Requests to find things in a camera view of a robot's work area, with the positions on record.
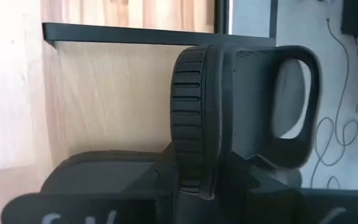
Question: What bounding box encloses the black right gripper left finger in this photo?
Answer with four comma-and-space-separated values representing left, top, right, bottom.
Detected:
0, 141, 180, 224

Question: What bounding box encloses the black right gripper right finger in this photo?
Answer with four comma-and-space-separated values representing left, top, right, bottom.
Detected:
216, 152, 358, 224

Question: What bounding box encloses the black slide sandal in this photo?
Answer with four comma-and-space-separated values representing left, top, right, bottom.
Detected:
169, 43, 323, 200
40, 150, 167, 195

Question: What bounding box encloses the wooden shelf with black frame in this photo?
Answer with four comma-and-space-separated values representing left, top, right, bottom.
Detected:
41, 0, 278, 195

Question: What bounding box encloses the looped black cable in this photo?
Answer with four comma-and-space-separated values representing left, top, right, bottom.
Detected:
309, 17, 358, 189

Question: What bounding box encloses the black metal rig frame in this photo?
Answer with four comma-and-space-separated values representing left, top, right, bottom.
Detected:
214, 0, 230, 35

